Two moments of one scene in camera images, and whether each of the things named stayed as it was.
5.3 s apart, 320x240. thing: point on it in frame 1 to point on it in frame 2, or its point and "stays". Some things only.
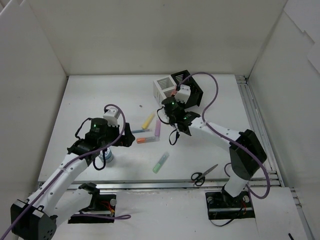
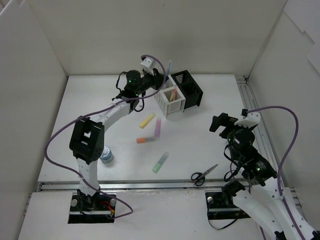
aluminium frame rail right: x=272 y=164 stays
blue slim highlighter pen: x=135 y=131 to x=169 y=64
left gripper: x=125 y=137 to x=157 y=79
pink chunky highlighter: x=158 y=127 stays
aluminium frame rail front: x=170 y=185 stays
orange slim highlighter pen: x=174 y=92 stays
